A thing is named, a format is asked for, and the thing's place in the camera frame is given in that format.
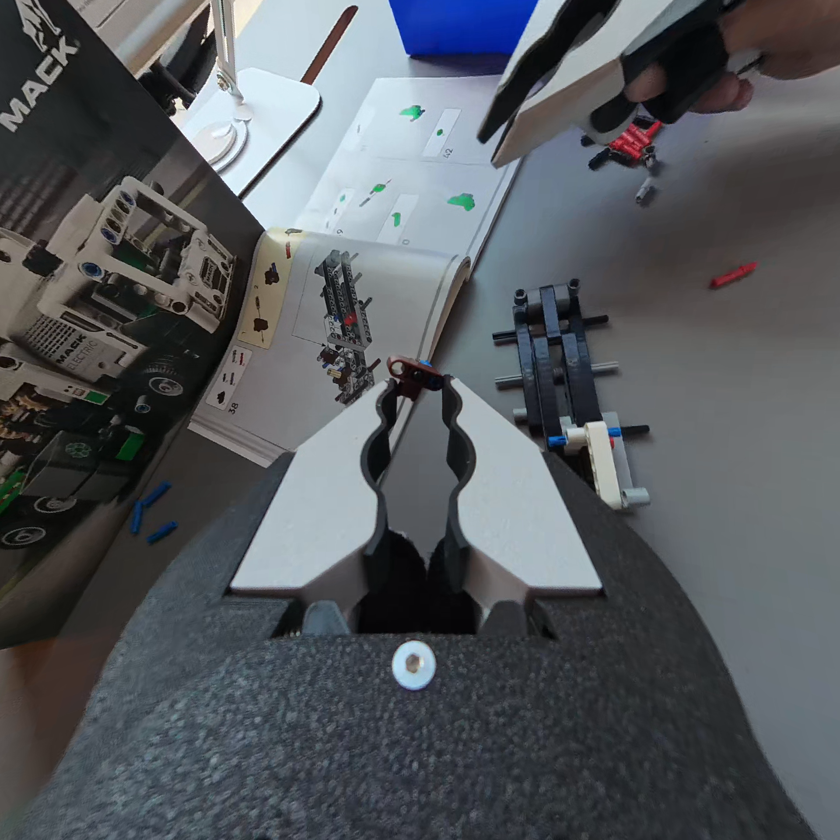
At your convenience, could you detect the lego set box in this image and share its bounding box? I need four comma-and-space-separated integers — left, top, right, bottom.
0, 0, 266, 651

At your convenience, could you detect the white lamp stand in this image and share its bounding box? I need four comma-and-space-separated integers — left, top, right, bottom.
177, 0, 322, 198

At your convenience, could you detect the person's right hand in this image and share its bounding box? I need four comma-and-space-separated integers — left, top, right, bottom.
626, 0, 840, 114

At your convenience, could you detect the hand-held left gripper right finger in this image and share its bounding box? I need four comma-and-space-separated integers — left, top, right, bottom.
441, 374, 605, 599

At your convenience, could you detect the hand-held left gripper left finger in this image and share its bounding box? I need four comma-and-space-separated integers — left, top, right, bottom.
228, 377, 401, 598

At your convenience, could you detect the small brown lego piece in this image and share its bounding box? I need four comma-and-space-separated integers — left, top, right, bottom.
387, 355, 442, 400

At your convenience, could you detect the blue plastic bin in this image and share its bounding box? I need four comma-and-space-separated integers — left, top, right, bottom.
388, 0, 542, 59

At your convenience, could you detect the black lego chassis assembly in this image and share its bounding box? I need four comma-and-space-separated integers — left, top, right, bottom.
492, 279, 652, 513

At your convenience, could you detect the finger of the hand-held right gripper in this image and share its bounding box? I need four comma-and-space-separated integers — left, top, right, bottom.
491, 0, 729, 169
478, 0, 621, 144

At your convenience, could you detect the brown wooden strip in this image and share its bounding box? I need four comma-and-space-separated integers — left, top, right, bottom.
301, 5, 359, 85

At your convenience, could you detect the lego instruction booklet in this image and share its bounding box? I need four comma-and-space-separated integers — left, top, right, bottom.
187, 75, 526, 468

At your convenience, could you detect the red and black lego pile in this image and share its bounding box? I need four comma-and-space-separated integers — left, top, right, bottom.
581, 117, 664, 173

